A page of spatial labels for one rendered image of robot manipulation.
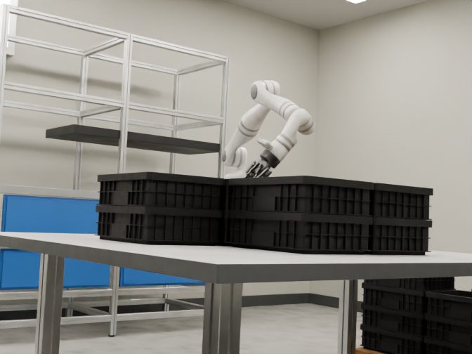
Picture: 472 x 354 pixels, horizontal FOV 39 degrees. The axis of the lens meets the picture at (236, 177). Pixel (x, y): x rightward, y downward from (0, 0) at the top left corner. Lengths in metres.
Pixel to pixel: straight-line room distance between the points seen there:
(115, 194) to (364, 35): 4.58
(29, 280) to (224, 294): 2.84
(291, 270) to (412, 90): 4.69
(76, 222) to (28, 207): 0.33
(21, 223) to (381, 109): 3.50
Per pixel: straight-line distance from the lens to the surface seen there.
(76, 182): 5.01
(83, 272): 4.33
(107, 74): 5.44
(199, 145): 4.80
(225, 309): 1.44
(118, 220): 2.29
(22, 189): 4.14
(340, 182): 2.04
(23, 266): 4.17
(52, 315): 2.27
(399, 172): 6.05
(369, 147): 6.29
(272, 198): 2.06
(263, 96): 2.65
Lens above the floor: 0.79
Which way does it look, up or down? 4 degrees up
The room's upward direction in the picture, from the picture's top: 3 degrees clockwise
